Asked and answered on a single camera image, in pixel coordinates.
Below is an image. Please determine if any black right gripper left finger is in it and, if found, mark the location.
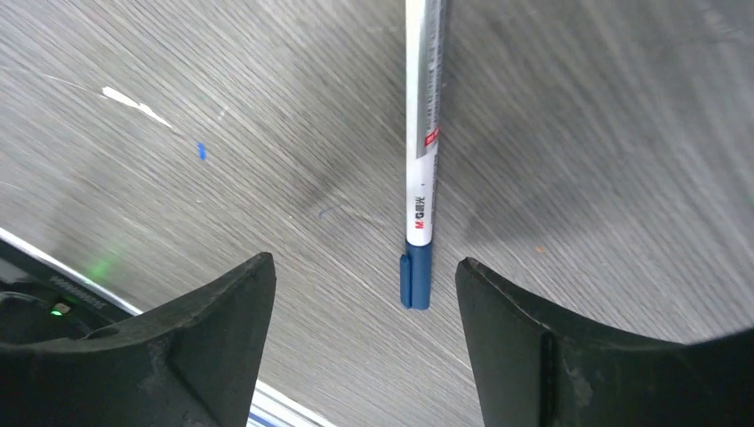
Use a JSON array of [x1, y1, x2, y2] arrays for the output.
[[1, 253, 276, 426]]

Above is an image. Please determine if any blue marker cap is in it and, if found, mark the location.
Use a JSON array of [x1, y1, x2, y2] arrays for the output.
[[399, 243, 432, 310]]

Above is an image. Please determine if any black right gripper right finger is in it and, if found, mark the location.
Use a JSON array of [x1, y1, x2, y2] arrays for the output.
[[455, 258, 753, 427]]

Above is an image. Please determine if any white marker pen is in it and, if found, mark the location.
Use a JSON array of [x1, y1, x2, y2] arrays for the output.
[[405, 0, 449, 247]]

